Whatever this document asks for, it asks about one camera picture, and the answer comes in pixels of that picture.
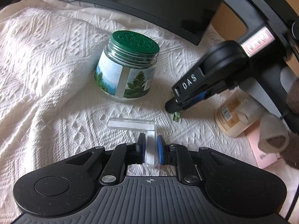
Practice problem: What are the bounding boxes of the clear acrylic L bracket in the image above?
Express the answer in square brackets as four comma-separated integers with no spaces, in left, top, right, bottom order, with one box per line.
[107,118,158,168]

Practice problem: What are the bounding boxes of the brown gloved right hand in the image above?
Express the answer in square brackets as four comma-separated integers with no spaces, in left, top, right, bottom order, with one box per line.
[280,78,299,169]

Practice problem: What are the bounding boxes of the green lid glass jar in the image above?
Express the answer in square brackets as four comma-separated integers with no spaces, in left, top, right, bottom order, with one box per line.
[94,30,160,101]

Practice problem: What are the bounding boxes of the large clear powder jar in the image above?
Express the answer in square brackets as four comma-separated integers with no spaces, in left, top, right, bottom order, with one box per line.
[214,90,265,138]

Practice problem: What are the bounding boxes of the pink cardboard box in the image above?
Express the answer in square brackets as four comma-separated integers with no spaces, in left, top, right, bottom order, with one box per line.
[245,118,289,169]

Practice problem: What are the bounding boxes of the white knitted blanket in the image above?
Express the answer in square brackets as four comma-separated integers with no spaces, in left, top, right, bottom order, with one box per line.
[0,0,295,217]

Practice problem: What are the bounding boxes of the green hair tie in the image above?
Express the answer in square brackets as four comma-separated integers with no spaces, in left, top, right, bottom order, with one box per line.
[170,111,182,124]

